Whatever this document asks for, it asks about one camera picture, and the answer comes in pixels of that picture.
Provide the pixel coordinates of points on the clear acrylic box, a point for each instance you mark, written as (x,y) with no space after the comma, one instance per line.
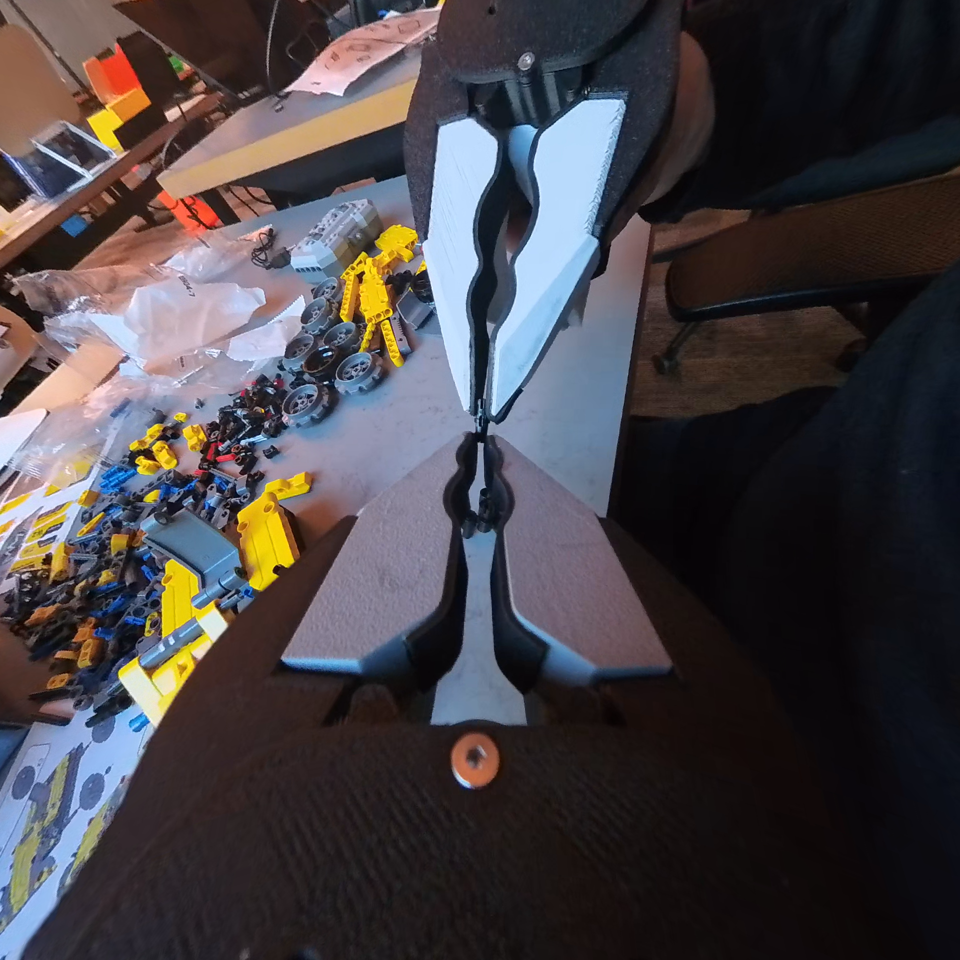
(71,154)

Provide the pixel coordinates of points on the orange plastic object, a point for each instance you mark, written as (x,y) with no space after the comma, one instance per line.
(187,210)

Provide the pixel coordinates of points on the white instruction booklet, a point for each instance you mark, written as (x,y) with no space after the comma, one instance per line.
(45,825)

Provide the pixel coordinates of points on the grey angled brick panel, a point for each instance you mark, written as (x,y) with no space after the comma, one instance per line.
(416,309)

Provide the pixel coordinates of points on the grey desk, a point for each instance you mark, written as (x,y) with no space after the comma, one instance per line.
(570,390)

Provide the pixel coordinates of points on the black brick connector assembly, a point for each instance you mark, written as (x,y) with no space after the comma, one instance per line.
(484,510)

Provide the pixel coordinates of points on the black monitor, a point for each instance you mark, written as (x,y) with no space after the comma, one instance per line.
(210,37)

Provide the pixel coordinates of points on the clear plastic bags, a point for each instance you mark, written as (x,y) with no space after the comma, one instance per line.
(75,322)

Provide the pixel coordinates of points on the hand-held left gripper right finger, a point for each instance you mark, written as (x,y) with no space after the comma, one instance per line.
(585,585)

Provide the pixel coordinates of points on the pile of mixed brick parts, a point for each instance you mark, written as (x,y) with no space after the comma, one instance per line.
(97,525)

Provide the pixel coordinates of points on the heap of black red pins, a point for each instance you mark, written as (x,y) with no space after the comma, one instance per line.
(240,420)

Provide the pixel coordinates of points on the yellow grey brick vehicle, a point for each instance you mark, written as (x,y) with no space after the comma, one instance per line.
(187,547)

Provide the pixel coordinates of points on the grey toy battery box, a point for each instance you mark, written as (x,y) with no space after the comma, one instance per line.
(330,240)

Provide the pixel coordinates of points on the person's right forearm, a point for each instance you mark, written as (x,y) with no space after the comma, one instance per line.
(825,90)

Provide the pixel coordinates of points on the cluster of yellow brick beams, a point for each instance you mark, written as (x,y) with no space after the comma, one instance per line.
(371,300)

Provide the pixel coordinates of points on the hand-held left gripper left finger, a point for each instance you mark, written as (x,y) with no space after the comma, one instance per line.
(375,585)

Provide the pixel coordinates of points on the printed paper sheet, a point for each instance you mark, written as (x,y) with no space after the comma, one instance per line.
(360,52)

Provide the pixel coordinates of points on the yellow sticker sheet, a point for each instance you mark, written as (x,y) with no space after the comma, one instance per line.
(45,525)

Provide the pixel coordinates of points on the person's dark clothing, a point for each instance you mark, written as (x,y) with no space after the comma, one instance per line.
(825,600)

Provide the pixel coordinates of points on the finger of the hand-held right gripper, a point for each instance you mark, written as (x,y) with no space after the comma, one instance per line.
(454,225)
(570,195)

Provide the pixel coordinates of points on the grey toothed rack beam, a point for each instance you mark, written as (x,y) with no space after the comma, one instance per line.
(401,341)

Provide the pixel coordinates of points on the group of grey toy wheels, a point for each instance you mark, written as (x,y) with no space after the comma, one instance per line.
(304,401)

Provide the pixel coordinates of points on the person's right hand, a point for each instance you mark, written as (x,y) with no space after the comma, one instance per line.
(686,120)

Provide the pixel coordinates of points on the wood-edged grey table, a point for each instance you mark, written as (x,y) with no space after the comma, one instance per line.
(315,142)

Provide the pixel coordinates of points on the yellow angled brick piece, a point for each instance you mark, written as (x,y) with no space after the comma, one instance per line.
(289,486)

